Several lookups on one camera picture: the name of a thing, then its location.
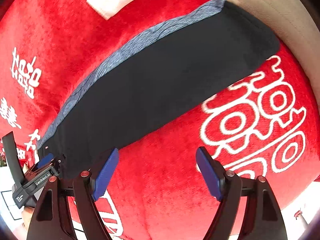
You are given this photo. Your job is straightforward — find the red blanket with white print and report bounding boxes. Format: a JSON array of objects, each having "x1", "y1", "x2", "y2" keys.
[{"x1": 1, "y1": 0, "x2": 319, "y2": 239}]

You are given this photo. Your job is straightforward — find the person's left hand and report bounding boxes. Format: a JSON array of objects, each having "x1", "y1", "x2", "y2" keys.
[{"x1": 21, "y1": 206, "x2": 34, "y2": 231}]

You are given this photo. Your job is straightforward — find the black pants with patterned cuff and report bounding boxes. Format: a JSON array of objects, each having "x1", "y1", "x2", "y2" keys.
[{"x1": 38, "y1": 0, "x2": 280, "y2": 178}]

